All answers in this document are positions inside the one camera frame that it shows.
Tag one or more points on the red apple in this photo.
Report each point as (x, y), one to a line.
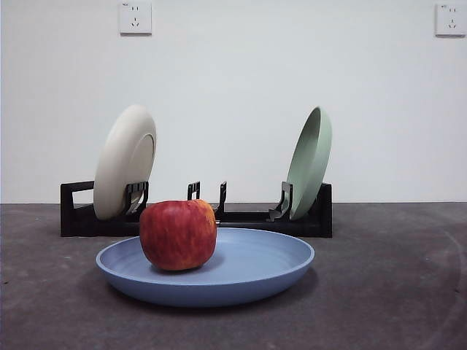
(177, 233)

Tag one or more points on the blue plate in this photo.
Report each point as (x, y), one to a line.
(255, 262)

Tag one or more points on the pale green plate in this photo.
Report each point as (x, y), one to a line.
(310, 160)

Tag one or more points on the cream white plate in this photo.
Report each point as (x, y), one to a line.
(116, 160)

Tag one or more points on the black plate rack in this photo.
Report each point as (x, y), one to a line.
(80, 226)

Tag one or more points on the white wall socket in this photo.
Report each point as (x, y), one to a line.
(135, 18)
(450, 20)

